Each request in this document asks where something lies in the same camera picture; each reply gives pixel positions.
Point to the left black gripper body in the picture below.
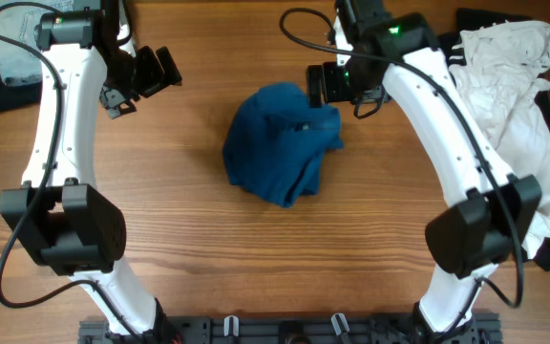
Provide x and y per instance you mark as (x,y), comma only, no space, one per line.
(140,77)

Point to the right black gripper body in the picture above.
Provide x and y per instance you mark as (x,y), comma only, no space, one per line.
(343,84)

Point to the dark blue polo shirt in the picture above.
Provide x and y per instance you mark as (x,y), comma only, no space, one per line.
(276,143)

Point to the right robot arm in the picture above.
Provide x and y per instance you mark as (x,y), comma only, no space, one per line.
(489,208)

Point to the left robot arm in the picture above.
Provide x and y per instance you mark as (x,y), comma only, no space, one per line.
(57,214)

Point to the light blue denim jeans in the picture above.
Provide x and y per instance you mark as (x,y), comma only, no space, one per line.
(21,68)

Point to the white crumpled garment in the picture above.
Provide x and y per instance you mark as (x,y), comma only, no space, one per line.
(498,73)

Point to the black garment under white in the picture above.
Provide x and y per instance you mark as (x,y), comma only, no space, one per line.
(474,19)

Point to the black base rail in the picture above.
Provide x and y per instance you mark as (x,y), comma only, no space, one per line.
(380,328)

